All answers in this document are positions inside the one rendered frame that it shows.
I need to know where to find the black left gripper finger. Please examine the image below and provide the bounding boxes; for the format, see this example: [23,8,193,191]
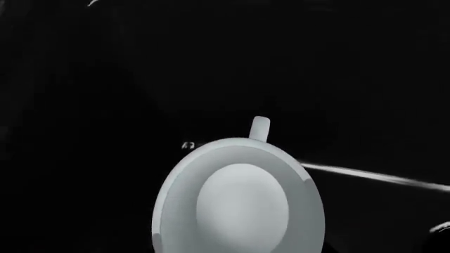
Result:
[425,221,450,253]

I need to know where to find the white ceramic cup with handle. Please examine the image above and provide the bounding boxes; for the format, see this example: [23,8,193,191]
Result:
[151,115,326,253]

